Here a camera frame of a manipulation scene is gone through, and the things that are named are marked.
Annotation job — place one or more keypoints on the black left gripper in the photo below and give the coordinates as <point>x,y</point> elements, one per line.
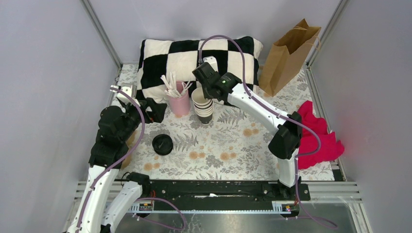
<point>157,112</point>

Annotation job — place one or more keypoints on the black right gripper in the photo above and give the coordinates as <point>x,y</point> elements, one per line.
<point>206,93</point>

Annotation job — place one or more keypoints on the brown cardboard cup carrier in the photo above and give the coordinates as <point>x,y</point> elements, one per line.
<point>130,144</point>

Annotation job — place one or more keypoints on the brown paper bag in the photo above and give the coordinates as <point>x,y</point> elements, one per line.
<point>286,57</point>

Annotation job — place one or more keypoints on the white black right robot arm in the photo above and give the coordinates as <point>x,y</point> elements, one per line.
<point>284,128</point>

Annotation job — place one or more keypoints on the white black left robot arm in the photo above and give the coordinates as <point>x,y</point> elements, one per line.
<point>117,125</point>

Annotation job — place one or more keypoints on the white wrapped straws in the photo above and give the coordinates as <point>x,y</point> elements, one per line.
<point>172,88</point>

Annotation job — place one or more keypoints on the stack of paper cups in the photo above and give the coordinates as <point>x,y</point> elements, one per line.
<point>203,107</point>

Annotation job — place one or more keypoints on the pink cup holder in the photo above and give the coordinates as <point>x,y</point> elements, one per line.
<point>180,104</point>

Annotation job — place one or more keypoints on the black white checkered pillow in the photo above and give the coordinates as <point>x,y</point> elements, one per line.
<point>158,58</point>

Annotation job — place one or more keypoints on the floral table mat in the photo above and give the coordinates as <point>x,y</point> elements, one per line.
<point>234,146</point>

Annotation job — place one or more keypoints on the red cloth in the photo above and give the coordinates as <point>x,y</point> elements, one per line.
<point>330,149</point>

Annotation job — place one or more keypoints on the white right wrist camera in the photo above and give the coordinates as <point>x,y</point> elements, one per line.
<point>212,61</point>

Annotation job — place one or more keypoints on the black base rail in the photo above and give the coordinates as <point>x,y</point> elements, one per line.
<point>199,195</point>

